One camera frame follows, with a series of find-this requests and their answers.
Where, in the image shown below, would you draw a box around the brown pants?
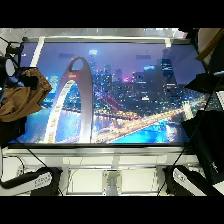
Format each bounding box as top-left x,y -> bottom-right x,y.
0,67 -> 53,123

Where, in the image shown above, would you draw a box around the black cable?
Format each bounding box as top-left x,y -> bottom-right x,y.
13,138 -> 64,197
178,78 -> 224,166

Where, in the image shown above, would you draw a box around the silver frame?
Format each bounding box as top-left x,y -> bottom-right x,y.
0,34 -> 224,197

